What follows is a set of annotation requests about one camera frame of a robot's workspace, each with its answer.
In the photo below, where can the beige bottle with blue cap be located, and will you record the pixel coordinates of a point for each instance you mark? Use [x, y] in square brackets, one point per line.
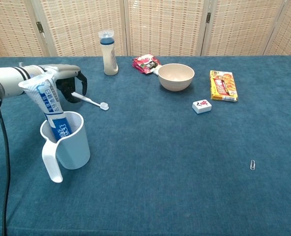
[110, 61]

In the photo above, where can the white mahjong tile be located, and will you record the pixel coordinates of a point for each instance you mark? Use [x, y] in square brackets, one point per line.
[201, 106]

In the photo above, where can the white handled cup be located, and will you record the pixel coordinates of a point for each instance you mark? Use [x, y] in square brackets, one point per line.
[74, 150]

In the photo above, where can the red snack pouch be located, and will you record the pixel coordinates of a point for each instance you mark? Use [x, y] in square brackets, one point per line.
[145, 64]

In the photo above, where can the metal paper clip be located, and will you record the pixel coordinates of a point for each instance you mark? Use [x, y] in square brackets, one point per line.
[252, 165]

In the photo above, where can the woven folding screen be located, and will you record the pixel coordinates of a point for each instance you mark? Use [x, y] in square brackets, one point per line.
[165, 27]

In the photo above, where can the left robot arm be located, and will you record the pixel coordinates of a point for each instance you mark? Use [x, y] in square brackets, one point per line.
[8, 78]

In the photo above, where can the dark screen hinge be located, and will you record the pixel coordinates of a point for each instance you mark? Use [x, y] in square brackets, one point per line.
[39, 26]
[208, 18]

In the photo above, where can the yellow orange food box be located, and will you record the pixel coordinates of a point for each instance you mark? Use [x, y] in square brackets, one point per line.
[223, 86]

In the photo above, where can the blue tablecloth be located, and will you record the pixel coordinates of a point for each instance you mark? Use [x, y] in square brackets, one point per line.
[160, 147]

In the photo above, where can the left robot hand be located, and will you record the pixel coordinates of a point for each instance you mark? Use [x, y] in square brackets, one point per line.
[66, 70]

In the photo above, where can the beige bowl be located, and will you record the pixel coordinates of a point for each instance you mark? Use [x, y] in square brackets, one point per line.
[176, 78]

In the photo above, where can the blue white toothpaste tube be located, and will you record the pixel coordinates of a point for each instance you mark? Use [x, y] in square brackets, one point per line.
[46, 96]

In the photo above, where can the white toothbrush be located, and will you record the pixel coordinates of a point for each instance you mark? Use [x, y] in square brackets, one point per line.
[103, 106]

